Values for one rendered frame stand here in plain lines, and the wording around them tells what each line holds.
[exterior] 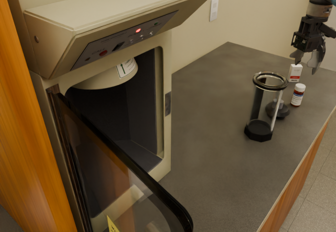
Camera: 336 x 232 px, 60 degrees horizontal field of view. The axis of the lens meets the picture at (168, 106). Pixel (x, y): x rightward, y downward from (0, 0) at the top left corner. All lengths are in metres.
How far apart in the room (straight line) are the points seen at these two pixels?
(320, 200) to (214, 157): 1.39
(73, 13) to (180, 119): 0.79
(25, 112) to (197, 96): 0.97
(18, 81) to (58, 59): 0.07
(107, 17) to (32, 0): 0.12
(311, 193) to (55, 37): 2.10
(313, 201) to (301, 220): 0.20
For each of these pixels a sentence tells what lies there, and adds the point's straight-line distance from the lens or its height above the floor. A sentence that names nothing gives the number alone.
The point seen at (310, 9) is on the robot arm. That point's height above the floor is 1.34.
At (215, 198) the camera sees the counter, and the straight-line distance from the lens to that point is 0.88.
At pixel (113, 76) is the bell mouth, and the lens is 0.61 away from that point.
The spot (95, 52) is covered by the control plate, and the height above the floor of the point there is 1.44.
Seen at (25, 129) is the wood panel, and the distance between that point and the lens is 0.40.
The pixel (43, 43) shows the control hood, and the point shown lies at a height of 1.47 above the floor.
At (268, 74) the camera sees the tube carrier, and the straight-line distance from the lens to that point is 1.03.
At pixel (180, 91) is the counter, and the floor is 0.94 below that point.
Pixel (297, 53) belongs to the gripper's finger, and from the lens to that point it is 1.23.
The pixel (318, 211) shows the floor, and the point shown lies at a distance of 2.22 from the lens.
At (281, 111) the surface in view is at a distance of 1.19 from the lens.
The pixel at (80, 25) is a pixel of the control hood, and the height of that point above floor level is 1.51.
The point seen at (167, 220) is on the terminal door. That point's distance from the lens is 0.31.
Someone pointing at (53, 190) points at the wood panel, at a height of 1.28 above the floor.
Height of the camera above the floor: 1.62
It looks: 35 degrees down
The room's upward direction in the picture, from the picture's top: straight up
